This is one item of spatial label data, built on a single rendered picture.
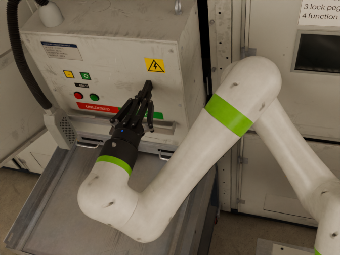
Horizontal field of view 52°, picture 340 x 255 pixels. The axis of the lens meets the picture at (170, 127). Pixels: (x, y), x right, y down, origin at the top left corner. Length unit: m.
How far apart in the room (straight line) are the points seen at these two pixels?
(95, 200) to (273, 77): 0.48
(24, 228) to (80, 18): 0.74
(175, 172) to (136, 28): 0.42
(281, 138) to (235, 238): 1.17
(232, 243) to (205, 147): 1.32
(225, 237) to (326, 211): 1.20
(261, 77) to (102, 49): 0.46
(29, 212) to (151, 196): 0.63
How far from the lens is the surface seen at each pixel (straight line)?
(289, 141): 1.01
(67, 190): 1.38
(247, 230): 2.11
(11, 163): 2.58
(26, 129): 1.58
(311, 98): 1.27
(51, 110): 1.22
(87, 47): 1.05
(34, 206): 1.38
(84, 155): 1.44
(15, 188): 2.63
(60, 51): 1.11
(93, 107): 1.25
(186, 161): 0.81
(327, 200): 0.95
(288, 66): 1.17
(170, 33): 0.96
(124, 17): 1.06
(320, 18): 1.07
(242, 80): 0.79
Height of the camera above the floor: 1.94
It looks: 50 degrees down
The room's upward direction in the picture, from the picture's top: 12 degrees counter-clockwise
